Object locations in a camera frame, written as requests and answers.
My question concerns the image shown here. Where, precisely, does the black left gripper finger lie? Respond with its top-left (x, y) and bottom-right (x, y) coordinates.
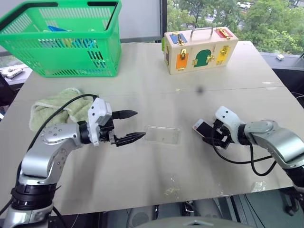
top-left (114, 132), bottom-right (147, 147)
top-left (111, 109), bottom-right (139, 121)

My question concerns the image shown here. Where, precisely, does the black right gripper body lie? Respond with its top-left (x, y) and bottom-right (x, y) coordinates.
top-left (212, 118), bottom-right (235, 150)

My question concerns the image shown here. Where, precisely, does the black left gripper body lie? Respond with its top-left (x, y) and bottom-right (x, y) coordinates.
top-left (98, 118), bottom-right (119, 145)

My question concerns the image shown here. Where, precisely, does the white smartphone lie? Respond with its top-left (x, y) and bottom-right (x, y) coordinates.
top-left (192, 118), bottom-right (215, 140)

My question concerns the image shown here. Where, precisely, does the clear plastic phone case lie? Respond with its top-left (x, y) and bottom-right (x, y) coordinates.
top-left (143, 125), bottom-right (182, 146)

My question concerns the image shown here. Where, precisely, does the light green towel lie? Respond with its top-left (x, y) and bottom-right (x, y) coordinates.
top-left (28, 87), bottom-right (94, 132)

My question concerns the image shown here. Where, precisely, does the green plastic shopping basket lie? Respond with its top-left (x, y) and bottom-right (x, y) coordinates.
top-left (0, 0), bottom-right (123, 78)

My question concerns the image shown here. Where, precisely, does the wooden lock puzzle box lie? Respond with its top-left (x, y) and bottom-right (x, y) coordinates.
top-left (161, 27), bottom-right (238, 76)

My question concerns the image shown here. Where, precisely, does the blue packet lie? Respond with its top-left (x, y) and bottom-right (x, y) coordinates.
top-left (39, 25), bottom-right (100, 52)

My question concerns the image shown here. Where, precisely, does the white power strip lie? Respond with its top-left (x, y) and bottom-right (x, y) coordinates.
top-left (0, 66), bottom-right (25, 79)

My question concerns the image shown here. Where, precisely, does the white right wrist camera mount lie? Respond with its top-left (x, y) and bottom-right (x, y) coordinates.
top-left (214, 105), bottom-right (246, 143)

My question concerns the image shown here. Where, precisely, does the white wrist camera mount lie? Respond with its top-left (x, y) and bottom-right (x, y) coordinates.
top-left (87, 97), bottom-right (113, 146)
top-left (214, 105), bottom-right (246, 143)

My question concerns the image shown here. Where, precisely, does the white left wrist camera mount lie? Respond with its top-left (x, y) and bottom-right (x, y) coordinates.
top-left (87, 97), bottom-right (113, 146)

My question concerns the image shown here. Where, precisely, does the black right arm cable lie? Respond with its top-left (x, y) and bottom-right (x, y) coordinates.
top-left (212, 137), bottom-right (278, 177)

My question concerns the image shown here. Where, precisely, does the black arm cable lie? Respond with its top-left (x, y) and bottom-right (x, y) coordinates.
top-left (212, 137), bottom-right (278, 177)
top-left (25, 94), bottom-right (99, 154)

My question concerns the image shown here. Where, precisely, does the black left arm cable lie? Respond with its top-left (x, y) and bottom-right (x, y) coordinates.
top-left (25, 94), bottom-right (99, 154)

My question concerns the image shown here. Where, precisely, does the dark window frame post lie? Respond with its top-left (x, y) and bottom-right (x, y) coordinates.
top-left (157, 0), bottom-right (168, 43)

